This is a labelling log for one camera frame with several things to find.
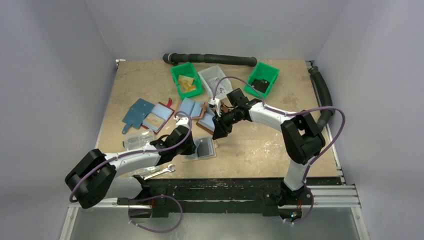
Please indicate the pink open card holder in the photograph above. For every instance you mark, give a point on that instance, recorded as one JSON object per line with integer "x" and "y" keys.
{"x": 195, "y": 109}

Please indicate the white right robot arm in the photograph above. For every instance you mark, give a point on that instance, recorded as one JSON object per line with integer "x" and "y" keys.
{"x": 302, "y": 137}

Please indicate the white translucent plastic bin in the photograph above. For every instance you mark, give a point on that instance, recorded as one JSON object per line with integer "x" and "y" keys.
{"x": 209, "y": 78}

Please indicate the aluminium frame rail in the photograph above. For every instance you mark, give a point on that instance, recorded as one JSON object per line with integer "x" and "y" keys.
{"x": 244, "y": 195}

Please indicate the blue card holder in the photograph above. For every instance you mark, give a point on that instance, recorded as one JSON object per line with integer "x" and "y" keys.
{"x": 136, "y": 114}

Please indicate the clear plastic box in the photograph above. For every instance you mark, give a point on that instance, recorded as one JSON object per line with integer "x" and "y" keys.
{"x": 137, "y": 139}

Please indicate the brown open card holder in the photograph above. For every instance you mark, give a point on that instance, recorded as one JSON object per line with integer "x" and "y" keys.
{"x": 206, "y": 121}

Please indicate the red open card holder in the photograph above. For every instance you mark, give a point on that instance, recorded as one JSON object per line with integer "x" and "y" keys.
{"x": 159, "y": 116}

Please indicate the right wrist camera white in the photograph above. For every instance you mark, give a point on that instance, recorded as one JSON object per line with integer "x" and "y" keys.
{"x": 215, "y": 105}

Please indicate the silver wrench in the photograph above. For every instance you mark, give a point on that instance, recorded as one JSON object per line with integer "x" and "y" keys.
{"x": 169, "y": 169}

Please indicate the small green plastic bin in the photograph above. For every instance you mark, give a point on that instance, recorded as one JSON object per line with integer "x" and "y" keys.
{"x": 262, "y": 71}

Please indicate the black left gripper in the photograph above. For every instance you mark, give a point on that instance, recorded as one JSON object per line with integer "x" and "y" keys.
{"x": 191, "y": 148}

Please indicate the black card in bin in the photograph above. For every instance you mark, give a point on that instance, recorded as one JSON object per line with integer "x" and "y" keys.
{"x": 261, "y": 85}

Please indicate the large green plastic bin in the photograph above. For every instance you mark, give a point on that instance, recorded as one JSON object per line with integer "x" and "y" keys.
{"x": 186, "y": 69}

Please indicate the gold card upper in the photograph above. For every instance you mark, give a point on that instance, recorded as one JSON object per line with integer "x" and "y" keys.
{"x": 185, "y": 79}

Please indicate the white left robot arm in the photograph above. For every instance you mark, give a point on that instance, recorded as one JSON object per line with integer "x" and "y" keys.
{"x": 91, "y": 179}

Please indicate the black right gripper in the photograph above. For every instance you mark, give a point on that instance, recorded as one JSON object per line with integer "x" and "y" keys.
{"x": 220, "y": 122}

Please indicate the cream card holder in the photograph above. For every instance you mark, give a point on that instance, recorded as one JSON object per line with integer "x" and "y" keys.
{"x": 193, "y": 157}

